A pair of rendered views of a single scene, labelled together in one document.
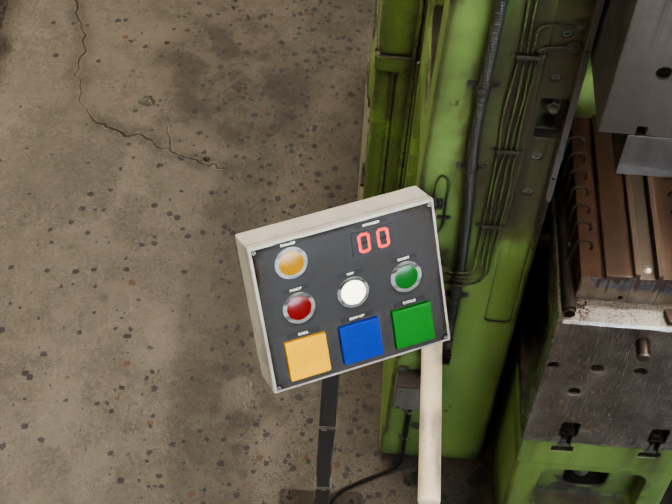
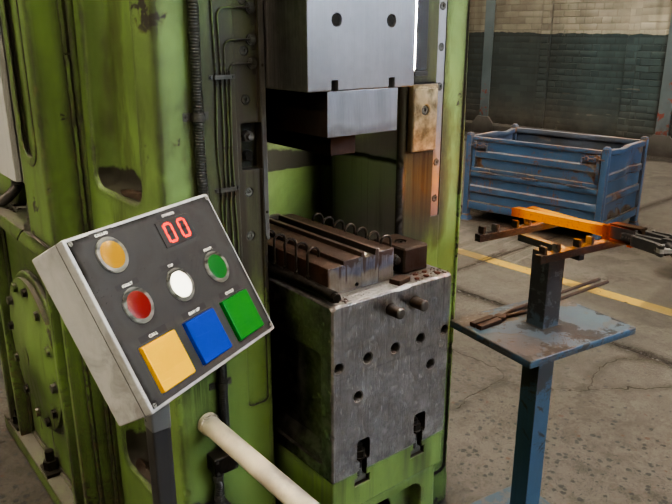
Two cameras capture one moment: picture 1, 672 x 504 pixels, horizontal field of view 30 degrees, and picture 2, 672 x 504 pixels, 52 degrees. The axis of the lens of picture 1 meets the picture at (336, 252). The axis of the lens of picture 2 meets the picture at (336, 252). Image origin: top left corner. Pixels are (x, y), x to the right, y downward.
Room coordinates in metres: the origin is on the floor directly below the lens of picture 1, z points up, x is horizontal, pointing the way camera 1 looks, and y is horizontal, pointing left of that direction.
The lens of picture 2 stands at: (0.32, 0.44, 1.48)
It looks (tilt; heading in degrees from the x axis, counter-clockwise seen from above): 18 degrees down; 321
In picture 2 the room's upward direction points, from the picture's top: straight up
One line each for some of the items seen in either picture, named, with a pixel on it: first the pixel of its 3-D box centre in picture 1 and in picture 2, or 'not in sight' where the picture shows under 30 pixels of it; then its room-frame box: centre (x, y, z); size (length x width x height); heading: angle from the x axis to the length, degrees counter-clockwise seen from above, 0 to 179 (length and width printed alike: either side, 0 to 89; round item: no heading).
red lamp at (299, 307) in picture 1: (299, 307); (138, 305); (1.25, 0.06, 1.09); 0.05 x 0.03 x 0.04; 89
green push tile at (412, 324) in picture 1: (412, 323); (240, 315); (1.29, -0.14, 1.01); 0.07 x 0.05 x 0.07; 114
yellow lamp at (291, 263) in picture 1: (291, 263); (112, 254); (1.29, 0.07, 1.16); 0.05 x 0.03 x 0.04; 89
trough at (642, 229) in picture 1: (639, 193); (315, 233); (1.65, -0.59, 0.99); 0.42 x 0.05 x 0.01; 179
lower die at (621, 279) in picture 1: (623, 203); (307, 248); (1.65, -0.56, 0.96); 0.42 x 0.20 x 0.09; 179
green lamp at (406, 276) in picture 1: (406, 276); (217, 266); (1.33, -0.13, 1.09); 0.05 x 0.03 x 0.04; 89
